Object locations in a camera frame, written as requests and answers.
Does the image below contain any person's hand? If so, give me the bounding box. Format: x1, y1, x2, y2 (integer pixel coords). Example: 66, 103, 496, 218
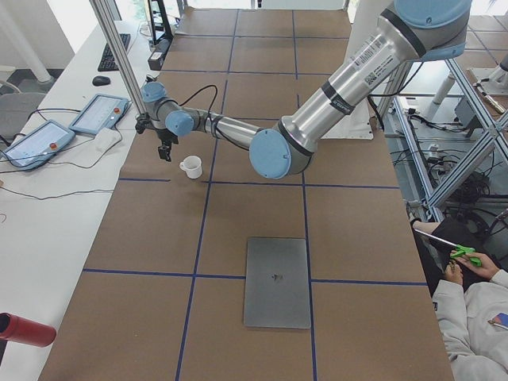
444, 262, 464, 286

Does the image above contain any brown paper table cover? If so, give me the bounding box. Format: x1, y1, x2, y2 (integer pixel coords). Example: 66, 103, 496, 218
39, 7, 456, 381

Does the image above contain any silver closed laptop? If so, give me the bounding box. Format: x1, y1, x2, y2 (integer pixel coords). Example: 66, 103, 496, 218
244, 237, 311, 329

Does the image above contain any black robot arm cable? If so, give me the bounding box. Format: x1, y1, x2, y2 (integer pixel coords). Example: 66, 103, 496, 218
174, 83, 255, 148

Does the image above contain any white plastic cup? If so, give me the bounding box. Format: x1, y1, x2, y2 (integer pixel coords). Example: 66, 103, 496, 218
179, 156, 202, 179

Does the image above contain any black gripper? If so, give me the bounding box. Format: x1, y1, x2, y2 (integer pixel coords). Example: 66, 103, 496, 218
156, 129, 178, 161

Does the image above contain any blue teach pendant far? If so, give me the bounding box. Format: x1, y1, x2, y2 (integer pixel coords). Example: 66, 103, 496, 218
69, 94, 129, 135

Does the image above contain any black computer mouse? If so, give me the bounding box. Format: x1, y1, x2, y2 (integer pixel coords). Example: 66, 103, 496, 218
92, 75, 111, 87

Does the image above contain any red cylinder bottle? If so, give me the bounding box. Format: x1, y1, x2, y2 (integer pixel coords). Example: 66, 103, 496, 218
1, 313, 56, 348

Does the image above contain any white folded cloth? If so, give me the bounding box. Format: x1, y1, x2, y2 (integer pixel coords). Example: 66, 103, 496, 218
93, 128, 121, 153

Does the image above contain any grey aluminium frame post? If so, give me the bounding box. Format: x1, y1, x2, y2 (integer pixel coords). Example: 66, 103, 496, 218
90, 0, 148, 115

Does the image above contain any person in white jacket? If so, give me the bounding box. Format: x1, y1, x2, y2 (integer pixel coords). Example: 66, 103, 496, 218
409, 215, 507, 380

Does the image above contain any black keyboard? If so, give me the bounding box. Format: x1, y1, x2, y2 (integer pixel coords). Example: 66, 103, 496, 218
97, 33, 132, 73

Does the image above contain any black box on table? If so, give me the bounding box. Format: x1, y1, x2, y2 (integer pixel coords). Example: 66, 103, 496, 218
148, 39, 171, 71

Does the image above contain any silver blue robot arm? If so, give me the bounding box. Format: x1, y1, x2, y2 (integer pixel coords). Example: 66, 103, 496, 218
140, 1, 471, 179

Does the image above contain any green handheld tool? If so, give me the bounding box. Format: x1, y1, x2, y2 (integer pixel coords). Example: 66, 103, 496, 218
450, 244, 482, 267

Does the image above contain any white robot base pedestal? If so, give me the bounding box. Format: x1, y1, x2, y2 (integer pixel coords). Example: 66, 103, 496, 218
315, 1, 407, 141

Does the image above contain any blue teach pendant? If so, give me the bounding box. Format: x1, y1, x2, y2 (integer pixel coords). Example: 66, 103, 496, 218
69, 94, 129, 135
2, 120, 75, 171

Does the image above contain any aluminium frame structure right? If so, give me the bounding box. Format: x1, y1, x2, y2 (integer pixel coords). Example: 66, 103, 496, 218
376, 23, 508, 223

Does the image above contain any blue teach pendant near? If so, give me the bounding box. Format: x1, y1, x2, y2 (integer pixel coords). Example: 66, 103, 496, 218
2, 120, 75, 171

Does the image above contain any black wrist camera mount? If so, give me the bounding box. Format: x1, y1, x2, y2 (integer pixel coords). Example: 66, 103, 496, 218
135, 113, 152, 134

